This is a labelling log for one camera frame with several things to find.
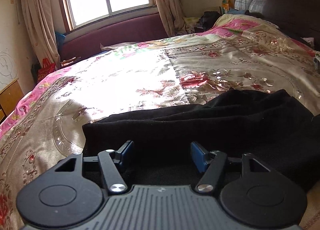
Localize black pants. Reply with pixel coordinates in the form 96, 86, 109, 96
82, 89, 319, 191

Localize brown tray on bench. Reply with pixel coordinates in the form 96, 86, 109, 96
60, 57, 81, 68

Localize floral satin bedspread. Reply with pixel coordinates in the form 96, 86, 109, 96
1, 14, 319, 229

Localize red bag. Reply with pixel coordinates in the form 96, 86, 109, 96
37, 58, 56, 83

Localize wooden cabinet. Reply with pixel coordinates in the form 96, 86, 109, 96
0, 79, 24, 122

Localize blue bag by window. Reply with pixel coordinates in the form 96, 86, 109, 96
55, 32, 66, 52

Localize maroon upholstered window bench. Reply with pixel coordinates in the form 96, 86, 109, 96
60, 14, 168, 61

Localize black clothes pile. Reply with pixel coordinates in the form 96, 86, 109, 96
199, 11, 221, 32

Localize yellow orange box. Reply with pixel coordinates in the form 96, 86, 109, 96
221, 0, 234, 14

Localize dark wooden headboard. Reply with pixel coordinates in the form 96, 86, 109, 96
234, 0, 319, 50

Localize beige left curtain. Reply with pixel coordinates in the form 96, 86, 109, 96
21, 0, 60, 68

